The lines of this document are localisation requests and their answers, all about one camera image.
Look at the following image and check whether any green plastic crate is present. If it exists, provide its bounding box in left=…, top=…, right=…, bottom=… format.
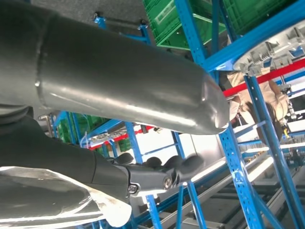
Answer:
left=118, top=138, right=132, bottom=153
left=56, top=114, right=109, bottom=144
left=223, top=0, right=300, bottom=36
left=142, top=0, right=227, bottom=51

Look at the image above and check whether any silver robot body shell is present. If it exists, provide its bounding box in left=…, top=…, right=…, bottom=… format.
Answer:
left=0, top=166, right=133, bottom=229

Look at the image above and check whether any red barrier belt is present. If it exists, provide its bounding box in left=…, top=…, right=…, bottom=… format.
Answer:
left=89, top=58, right=305, bottom=151

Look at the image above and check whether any person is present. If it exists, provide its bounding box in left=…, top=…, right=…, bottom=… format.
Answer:
left=226, top=71, right=290, bottom=146

